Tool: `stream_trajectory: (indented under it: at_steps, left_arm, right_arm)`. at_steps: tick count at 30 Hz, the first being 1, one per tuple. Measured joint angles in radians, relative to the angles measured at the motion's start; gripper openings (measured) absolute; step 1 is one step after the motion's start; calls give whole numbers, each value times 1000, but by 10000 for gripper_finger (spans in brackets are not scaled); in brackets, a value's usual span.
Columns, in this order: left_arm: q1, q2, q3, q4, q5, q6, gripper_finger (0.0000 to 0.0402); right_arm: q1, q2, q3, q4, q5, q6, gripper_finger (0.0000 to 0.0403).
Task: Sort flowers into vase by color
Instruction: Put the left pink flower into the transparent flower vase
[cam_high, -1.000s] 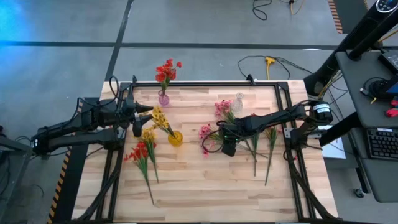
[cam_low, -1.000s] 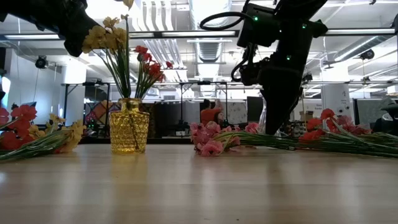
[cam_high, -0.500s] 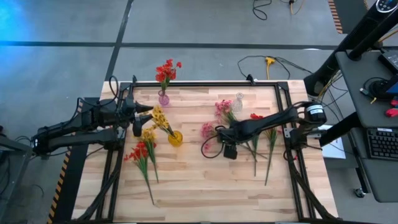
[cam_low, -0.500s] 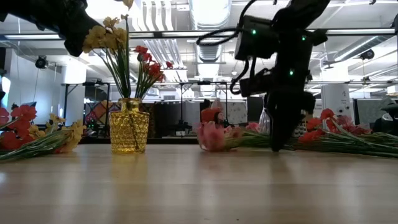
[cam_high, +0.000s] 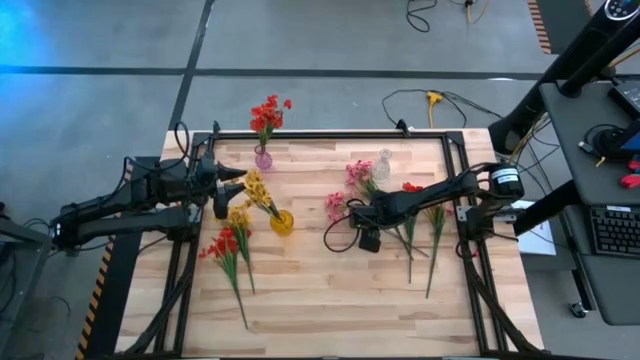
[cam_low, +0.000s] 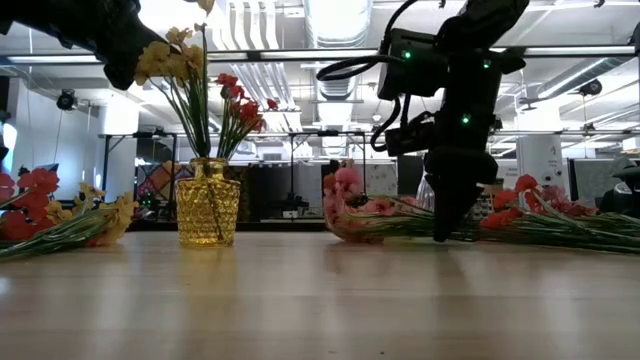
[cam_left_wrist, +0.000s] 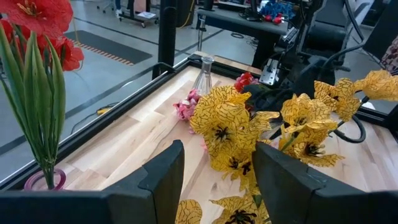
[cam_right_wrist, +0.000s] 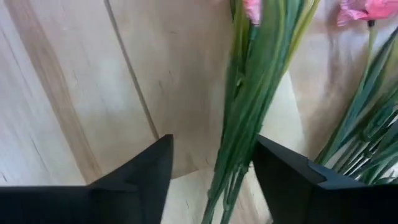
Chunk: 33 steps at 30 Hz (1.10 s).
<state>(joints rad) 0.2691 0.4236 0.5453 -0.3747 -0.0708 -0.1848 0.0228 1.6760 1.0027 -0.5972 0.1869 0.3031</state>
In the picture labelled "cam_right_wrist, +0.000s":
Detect large pink artificial flower bunch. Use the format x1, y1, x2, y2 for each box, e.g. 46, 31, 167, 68
201, 0, 322, 224

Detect small pink artificial flower bunch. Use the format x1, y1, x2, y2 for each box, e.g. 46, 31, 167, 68
314, 0, 398, 185

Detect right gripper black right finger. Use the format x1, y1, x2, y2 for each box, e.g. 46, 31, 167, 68
253, 134, 398, 224

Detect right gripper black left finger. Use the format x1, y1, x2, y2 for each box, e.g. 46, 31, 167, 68
0, 134, 174, 224

